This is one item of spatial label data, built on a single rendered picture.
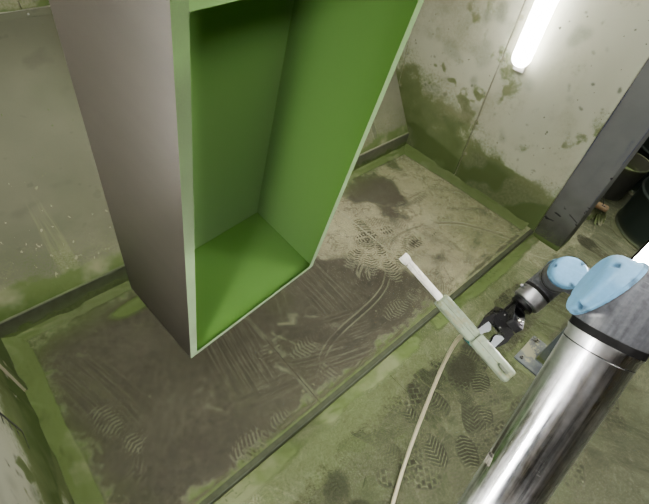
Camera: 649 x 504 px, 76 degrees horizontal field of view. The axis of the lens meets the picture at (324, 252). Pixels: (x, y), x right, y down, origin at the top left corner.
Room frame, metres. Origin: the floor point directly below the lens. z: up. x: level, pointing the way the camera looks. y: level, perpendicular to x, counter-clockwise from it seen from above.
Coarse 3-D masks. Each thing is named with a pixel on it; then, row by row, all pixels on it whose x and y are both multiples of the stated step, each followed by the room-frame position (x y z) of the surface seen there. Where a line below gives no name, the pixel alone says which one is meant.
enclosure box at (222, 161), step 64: (64, 0) 0.68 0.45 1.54; (128, 0) 0.56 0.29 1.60; (192, 0) 0.52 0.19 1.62; (256, 0) 1.11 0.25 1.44; (320, 0) 1.16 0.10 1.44; (384, 0) 1.05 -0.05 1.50; (128, 64) 0.58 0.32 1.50; (192, 64) 0.97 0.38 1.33; (256, 64) 1.15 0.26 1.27; (320, 64) 1.15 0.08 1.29; (384, 64) 1.03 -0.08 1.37; (128, 128) 0.62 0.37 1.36; (192, 128) 1.00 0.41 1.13; (256, 128) 1.21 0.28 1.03; (320, 128) 1.14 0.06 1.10; (128, 192) 0.68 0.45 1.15; (192, 192) 0.56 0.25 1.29; (256, 192) 1.29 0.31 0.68; (320, 192) 1.13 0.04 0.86; (128, 256) 0.79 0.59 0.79; (192, 256) 0.58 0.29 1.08; (256, 256) 1.11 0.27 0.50; (192, 320) 0.62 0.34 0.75
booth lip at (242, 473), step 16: (480, 272) 1.62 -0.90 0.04; (464, 288) 1.49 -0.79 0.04; (384, 352) 1.02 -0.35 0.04; (368, 368) 0.93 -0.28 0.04; (352, 384) 0.84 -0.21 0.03; (304, 416) 0.67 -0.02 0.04; (288, 432) 0.60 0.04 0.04; (272, 448) 0.53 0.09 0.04; (256, 464) 0.46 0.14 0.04; (240, 480) 0.41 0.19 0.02; (208, 496) 0.33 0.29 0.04
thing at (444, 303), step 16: (416, 272) 0.86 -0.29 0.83; (432, 288) 0.82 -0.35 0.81; (448, 304) 0.78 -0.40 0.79; (464, 320) 0.75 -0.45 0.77; (464, 336) 0.71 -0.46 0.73; (480, 336) 0.71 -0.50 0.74; (480, 352) 0.68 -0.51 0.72; (496, 352) 0.68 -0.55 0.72; (496, 368) 0.64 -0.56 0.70; (512, 368) 0.65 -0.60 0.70
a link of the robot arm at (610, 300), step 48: (576, 288) 0.48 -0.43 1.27; (624, 288) 0.42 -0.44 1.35; (576, 336) 0.39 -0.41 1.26; (624, 336) 0.37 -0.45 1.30; (576, 384) 0.33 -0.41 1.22; (624, 384) 0.33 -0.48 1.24; (528, 432) 0.28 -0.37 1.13; (576, 432) 0.28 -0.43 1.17; (480, 480) 0.23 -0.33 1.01; (528, 480) 0.22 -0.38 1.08
